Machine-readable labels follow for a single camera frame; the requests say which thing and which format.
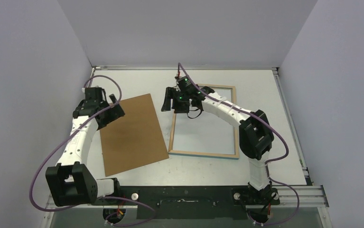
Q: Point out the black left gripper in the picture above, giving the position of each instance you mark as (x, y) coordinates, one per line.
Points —
(116, 112)

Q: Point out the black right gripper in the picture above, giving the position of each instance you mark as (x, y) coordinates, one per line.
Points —
(175, 102)

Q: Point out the brown cardboard backing board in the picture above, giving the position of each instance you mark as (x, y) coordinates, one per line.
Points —
(134, 140)

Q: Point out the wooden picture frame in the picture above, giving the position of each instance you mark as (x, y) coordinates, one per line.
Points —
(207, 154)

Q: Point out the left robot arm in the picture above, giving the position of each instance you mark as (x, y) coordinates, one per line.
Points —
(70, 182)

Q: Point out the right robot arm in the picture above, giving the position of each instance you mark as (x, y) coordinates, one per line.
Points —
(255, 135)

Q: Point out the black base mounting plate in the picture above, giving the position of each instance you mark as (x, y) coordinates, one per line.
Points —
(202, 202)

